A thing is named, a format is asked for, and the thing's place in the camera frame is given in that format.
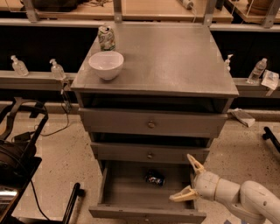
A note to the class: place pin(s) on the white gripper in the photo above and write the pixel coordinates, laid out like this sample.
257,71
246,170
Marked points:
206,184

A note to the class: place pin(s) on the crushed blue pepsi can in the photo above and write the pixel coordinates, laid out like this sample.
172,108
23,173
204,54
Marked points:
155,178

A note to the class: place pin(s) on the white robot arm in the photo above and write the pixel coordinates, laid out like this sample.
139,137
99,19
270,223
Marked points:
250,201

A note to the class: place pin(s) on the brass middle drawer knob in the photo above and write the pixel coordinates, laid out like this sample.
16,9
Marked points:
149,155

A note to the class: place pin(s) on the brass drawer knob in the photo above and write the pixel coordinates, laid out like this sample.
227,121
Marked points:
149,155
151,124

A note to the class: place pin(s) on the grey open bottom drawer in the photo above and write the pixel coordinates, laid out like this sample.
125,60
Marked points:
126,195

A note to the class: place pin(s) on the brass top drawer knob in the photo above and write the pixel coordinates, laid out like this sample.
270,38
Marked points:
151,124

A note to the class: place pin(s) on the grey middle drawer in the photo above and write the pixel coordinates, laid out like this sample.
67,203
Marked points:
138,153

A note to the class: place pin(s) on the grey wooden drawer cabinet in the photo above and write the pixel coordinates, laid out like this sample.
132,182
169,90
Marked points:
167,67

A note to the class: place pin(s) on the grey top drawer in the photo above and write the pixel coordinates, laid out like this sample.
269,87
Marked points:
168,123

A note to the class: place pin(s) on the crushed green white can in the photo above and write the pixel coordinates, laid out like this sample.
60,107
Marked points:
106,38

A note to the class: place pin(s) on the white paper packet on floor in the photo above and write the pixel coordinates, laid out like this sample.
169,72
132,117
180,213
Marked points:
243,117

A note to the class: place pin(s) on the black caster leg right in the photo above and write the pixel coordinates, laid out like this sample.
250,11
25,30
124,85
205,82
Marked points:
269,135

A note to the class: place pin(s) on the black bar bottom left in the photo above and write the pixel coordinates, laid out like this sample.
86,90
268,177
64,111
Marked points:
76,193

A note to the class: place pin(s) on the small pump bottle right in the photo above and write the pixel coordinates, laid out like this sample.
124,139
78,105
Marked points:
227,62

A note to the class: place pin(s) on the white plastic packet on ledge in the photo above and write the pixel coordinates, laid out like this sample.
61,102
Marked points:
270,79

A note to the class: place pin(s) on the clear plastic water bottle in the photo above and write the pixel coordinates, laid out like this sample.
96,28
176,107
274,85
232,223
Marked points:
257,71

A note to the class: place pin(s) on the white ceramic bowl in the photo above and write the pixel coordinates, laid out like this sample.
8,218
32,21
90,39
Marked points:
107,65

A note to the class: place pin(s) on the black chair left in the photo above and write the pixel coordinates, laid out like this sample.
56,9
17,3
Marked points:
18,162

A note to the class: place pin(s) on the clear pump bottle near cabinet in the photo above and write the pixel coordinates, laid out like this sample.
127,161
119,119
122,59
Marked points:
57,70

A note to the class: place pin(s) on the white power strip on shelf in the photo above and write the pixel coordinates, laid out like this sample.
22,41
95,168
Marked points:
188,4

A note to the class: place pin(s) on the clear pump bottle far left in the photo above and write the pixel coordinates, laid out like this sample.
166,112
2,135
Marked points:
19,66

